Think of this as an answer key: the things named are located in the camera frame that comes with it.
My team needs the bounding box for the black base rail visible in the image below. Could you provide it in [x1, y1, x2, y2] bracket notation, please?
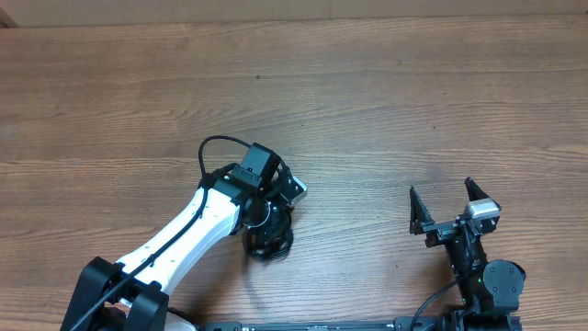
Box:
[196, 316, 450, 331]

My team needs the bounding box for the black usb cable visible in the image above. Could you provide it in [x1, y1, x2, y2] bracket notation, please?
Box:
[242, 206, 295, 263]

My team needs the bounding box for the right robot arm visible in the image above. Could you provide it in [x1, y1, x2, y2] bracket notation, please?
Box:
[408, 177, 526, 330]

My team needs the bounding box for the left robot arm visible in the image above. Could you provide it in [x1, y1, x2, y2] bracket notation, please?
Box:
[62, 143, 308, 330]

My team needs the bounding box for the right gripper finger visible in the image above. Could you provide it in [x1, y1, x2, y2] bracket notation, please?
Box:
[464, 177, 490, 201]
[410, 187, 435, 234]

